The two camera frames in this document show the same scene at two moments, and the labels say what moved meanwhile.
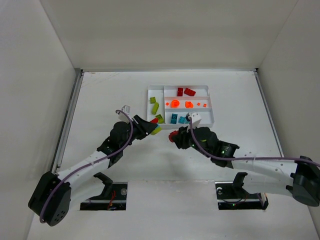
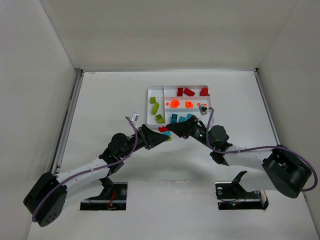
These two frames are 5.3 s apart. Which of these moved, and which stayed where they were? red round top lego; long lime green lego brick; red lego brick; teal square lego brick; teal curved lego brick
Moved: red round top lego
Stayed: teal square lego brick; teal curved lego brick; red lego brick; long lime green lego brick
